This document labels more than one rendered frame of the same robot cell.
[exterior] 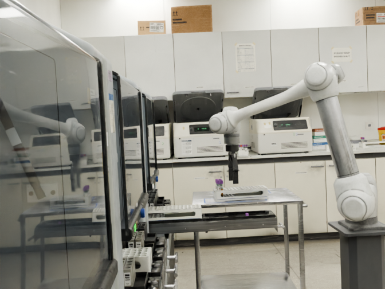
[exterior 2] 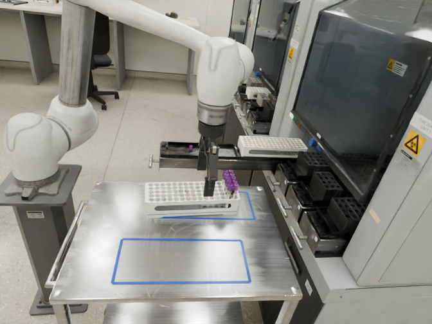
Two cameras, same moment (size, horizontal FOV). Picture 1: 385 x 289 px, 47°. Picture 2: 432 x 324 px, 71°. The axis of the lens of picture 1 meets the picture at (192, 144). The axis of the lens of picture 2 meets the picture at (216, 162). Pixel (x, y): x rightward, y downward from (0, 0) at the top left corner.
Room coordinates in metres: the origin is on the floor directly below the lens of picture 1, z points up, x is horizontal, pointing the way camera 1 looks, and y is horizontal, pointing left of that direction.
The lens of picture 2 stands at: (3.23, -0.33, 1.48)
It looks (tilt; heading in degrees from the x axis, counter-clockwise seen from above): 32 degrees down; 170
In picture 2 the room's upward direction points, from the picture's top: 8 degrees clockwise
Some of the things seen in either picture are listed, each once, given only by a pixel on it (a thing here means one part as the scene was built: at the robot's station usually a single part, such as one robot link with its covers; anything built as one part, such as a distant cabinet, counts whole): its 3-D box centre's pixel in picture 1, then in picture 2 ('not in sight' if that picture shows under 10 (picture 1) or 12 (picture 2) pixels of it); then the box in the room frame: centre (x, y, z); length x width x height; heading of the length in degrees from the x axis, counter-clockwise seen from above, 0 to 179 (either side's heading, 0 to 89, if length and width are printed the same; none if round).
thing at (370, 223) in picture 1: (359, 219); (36, 179); (2.23, -0.84, 0.73); 0.22 x 0.18 x 0.06; 1
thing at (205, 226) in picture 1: (208, 223); (231, 157); (2.09, -0.06, 0.78); 0.73 x 0.14 x 0.09; 91
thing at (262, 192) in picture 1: (240, 193); (191, 198); (2.48, -0.26, 0.85); 0.30 x 0.10 x 0.06; 95
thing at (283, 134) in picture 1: (278, 119); not in sight; (4.72, -0.93, 1.25); 0.62 x 0.56 x 0.69; 1
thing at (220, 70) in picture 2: (230, 120); (220, 69); (2.46, -0.22, 1.27); 0.13 x 0.11 x 0.16; 154
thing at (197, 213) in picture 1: (170, 214); (271, 148); (2.09, 0.12, 0.83); 0.30 x 0.10 x 0.06; 91
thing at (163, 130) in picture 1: (144, 128); not in sight; (4.68, 0.50, 1.22); 0.62 x 0.56 x 0.64; 0
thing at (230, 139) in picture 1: (231, 139); (213, 110); (2.47, -0.22, 1.16); 0.09 x 0.09 x 0.06
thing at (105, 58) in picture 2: not in sight; (89, 56); (-0.33, -1.26, 0.52); 0.64 x 0.60 x 1.05; 21
